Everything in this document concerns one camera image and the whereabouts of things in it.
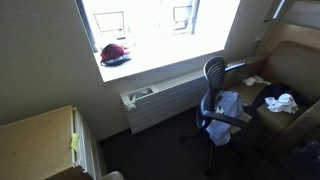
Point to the black office chair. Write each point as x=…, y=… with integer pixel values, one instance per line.
x=243, y=126

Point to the tan upholstered couch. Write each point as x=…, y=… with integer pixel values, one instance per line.
x=290, y=55

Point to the dark navy garment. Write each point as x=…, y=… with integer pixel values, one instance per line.
x=276, y=90

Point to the light blue t-shirt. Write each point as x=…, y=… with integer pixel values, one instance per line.
x=229, y=104

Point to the yellow sticky note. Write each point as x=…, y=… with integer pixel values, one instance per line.
x=75, y=141

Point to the white crumpled cloth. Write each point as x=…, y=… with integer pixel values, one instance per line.
x=284, y=103

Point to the small white cloth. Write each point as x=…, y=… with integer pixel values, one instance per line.
x=255, y=79

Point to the red cap on windowsill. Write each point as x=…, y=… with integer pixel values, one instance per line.
x=114, y=55

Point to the bright window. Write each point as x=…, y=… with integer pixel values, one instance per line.
x=156, y=32

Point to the white wall heater unit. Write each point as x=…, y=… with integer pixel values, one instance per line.
x=154, y=103

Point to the dark bag on floor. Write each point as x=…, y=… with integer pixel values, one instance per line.
x=303, y=162

